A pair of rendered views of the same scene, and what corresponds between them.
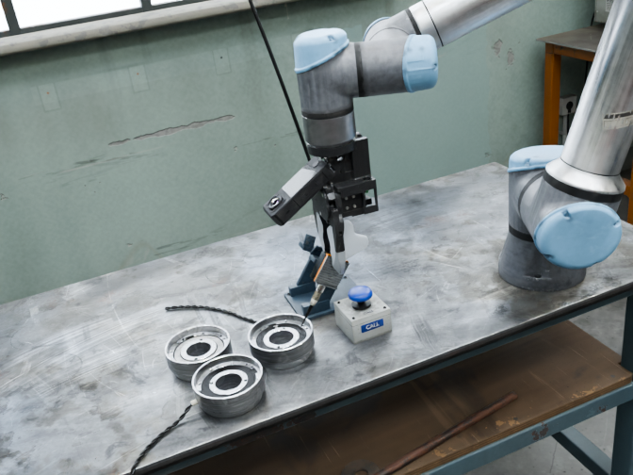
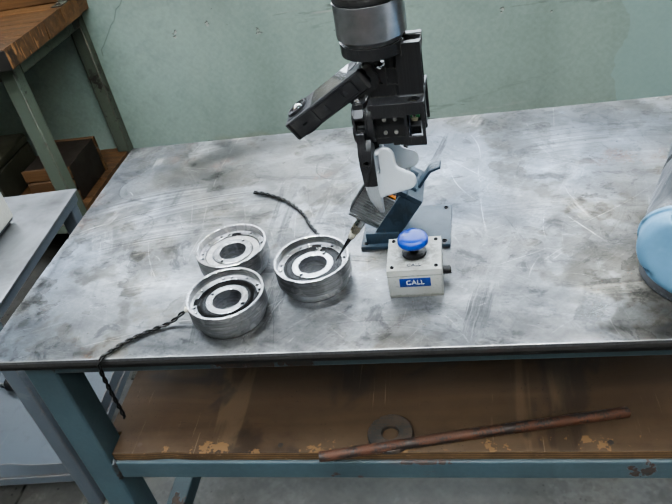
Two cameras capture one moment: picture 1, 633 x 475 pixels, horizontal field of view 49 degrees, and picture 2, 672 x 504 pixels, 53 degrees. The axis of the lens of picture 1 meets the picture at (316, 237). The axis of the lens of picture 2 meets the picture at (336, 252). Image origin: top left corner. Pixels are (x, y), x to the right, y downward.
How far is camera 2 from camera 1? 50 cm
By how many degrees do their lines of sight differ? 30
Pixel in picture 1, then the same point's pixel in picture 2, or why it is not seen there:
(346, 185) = (381, 102)
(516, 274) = not seen: hidden behind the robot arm
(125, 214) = not seen: hidden behind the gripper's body
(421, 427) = (491, 406)
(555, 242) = (654, 255)
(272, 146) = (548, 12)
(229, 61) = not seen: outside the picture
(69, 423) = (96, 288)
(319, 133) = (341, 27)
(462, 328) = (528, 321)
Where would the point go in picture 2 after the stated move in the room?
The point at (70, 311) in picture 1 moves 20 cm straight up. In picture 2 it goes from (183, 170) to (148, 70)
